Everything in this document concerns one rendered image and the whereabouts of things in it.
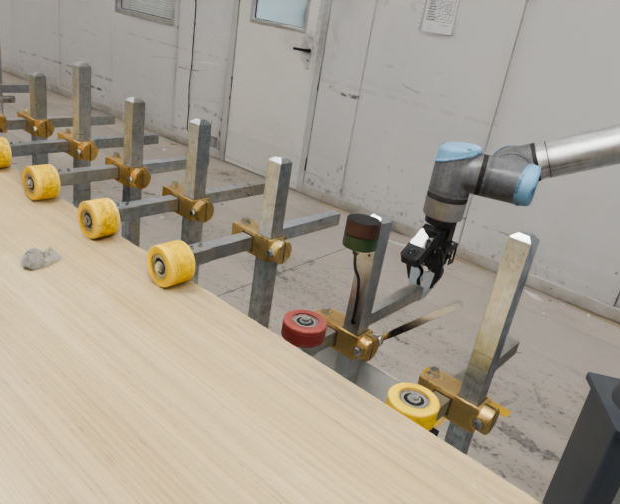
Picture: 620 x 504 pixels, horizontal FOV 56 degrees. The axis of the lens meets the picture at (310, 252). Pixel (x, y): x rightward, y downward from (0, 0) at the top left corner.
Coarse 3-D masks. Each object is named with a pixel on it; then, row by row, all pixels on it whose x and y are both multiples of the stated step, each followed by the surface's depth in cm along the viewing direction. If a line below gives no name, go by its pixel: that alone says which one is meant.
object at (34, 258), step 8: (32, 248) 111; (48, 248) 111; (24, 256) 110; (32, 256) 108; (40, 256) 110; (48, 256) 110; (56, 256) 112; (24, 264) 107; (32, 264) 106; (40, 264) 107; (48, 264) 108
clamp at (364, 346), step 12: (336, 312) 116; (336, 324) 112; (336, 336) 112; (348, 336) 110; (360, 336) 109; (372, 336) 110; (336, 348) 112; (348, 348) 110; (360, 348) 108; (372, 348) 110
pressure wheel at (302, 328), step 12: (288, 312) 106; (300, 312) 106; (312, 312) 107; (288, 324) 102; (300, 324) 103; (312, 324) 104; (324, 324) 104; (288, 336) 102; (300, 336) 101; (312, 336) 101; (324, 336) 104
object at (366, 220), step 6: (354, 216) 99; (360, 216) 100; (366, 216) 100; (354, 222) 97; (360, 222) 97; (366, 222) 97; (372, 222) 98; (378, 222) 98; (348, 234) 98; (354, 252) 100; (360, 252) 98; (372, 252) 102; (354, 258) 101; (366, 258) 104; (372, 258) 103; (354, 264) 102; (354, 270) 102; (354, 306) 107; (354, 312) 108; (354, 318) 108
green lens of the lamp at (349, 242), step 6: (342, 240) 101; (348, 240) 98; (354, 240) 97; (360, 240) 97; (366, 240) 97; (372, 240) 98; (348, 246) 98; (354, 246) 98; (360, 246) 97; (366, 246) 98; (372, 246) 98; (366, 252) 98
